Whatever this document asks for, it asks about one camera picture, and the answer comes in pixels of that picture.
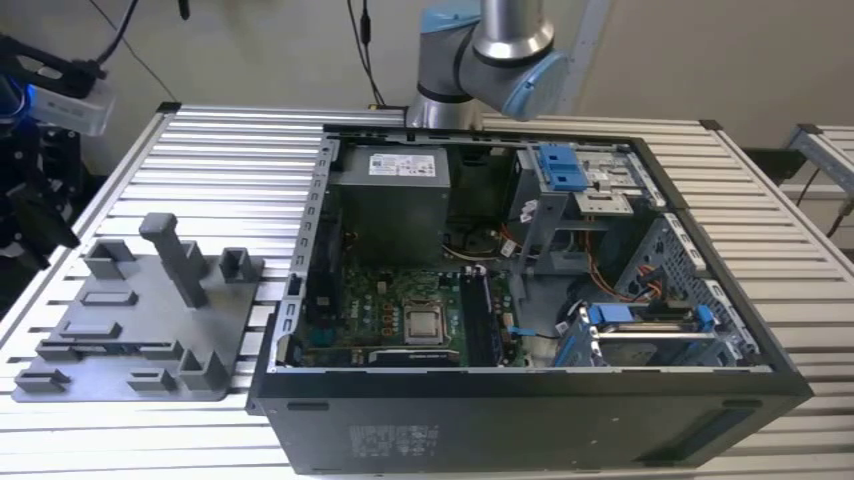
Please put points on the black RAM slot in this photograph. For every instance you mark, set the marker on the black RAM slot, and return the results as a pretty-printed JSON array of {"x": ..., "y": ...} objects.
[{"x": 495, "y": 342}]

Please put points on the aluminium frame table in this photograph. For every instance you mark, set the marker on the aluminium frame table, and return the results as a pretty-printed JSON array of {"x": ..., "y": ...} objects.
[{"x": 821, "y": 147}]

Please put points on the grey parts rack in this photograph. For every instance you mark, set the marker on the grey parts rack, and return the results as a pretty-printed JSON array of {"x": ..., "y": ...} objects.
[{"x": 153, "y": 320}]

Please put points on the black open PC case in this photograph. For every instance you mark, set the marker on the black open PC case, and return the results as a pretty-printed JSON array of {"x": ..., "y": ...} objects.
[{"x": 507, "y": 425}]

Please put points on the grey power supply unit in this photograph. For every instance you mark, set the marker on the grey power supply unit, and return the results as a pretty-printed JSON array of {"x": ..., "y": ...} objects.
[{"x": 390, "y": 225}]

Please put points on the small black wall object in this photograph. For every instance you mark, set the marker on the small black wall object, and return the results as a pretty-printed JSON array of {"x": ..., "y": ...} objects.
[{"x": 183, "y": 7}]

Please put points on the black table corner cap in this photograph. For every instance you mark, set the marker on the black table corner cap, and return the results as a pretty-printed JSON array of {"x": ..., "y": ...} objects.
[
  {"x": 168, "y": 106},
  {"x": 711, "y": 124}
]

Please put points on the green motherboard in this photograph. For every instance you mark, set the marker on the green motherboard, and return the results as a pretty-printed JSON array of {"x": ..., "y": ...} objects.
[{"x": 374, "y": 300}]

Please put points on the black box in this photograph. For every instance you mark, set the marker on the black box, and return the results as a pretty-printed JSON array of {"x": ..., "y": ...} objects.
[{"x": 774, "y": 161}]

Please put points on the black graphics card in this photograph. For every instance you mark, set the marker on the black graphics card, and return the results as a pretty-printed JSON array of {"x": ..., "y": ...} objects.
[{"x": 414, "y": 358}]

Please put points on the black round plastic speaker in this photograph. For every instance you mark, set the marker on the black round plastic speaker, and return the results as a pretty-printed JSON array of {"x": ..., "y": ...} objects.
[{"x": 476, "y": 241}]

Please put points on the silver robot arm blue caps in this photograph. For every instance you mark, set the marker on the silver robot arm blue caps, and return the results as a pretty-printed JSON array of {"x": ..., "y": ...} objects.
[{"x": 494, "y": 55}]

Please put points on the grey metal drive cage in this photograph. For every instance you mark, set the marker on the grey metal drive cage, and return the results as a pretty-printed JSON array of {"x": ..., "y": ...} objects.
[{"x": 543, "y": 235}]

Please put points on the blue carrier with disk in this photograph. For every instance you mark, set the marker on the blue carrier with disk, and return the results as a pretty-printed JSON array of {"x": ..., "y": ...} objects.
[{"x": 640, "y": 345}]

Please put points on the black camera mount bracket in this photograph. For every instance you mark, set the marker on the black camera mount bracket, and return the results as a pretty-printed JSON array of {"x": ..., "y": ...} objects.
[{"x": 47, "y": 65}]

